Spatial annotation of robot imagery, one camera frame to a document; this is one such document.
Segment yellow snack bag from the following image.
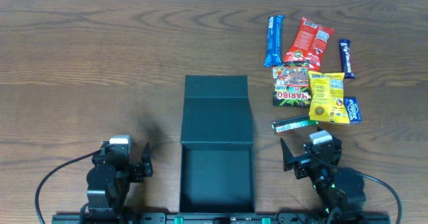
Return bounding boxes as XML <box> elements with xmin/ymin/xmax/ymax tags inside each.
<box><xmin>308</xmin><ymin>71</ymin><xmax>350</xmax><ymax>124</ymax></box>

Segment dark green gift box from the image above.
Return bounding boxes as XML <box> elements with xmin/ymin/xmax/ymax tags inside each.
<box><xmin>179</xmin><ymin>76</ymin><xmax>255</xmax><ymax>213</ymax></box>

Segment Haribo gummy candy bag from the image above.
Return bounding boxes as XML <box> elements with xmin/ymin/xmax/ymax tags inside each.
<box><xmin>272</xmin><ymin>66</ymin><xmax>312</xmax><ymax>108</ymax></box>

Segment blue cookie packet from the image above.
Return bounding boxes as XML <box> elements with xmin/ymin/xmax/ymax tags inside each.
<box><xmin>264</xmin><ymin>15</ymin><xmax>285</xmax><ymax>68</ymax></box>

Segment red snack bag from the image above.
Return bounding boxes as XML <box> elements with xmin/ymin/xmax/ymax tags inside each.
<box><xmin>283</xmin><ymin>17</ymin><xmax>335</xmax><ymax>71</ymax></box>

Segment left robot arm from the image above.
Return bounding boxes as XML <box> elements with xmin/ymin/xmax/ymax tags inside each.
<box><xmin>78</xmin><ymin>141</ymin><xmax>153</xmax><ymax>223</ymax></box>

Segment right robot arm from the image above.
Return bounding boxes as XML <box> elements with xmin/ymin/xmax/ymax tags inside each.
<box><xmin>280</xmin><ymin>136</ymin><xmax>366</xmax><ymax>223</ymax></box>

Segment green gum pack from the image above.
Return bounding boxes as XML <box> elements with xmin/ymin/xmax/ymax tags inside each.
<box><xmin>272</xmin><ymin>115</ymin><xmax>318</xmax><ymax>134</ymax></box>

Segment blue Eclipse mints box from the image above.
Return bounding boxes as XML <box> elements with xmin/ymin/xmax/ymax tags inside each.
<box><xmin>344</xmin><ymin>97</ymin><xmax>362</xmax><ymax>124</ymax></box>

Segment purple Dairy Milk bar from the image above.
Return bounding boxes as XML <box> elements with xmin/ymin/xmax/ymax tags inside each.
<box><xmin>338</xmin><ymin>39</ymin><xmax>355</xmax><ymax>79</ymax></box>

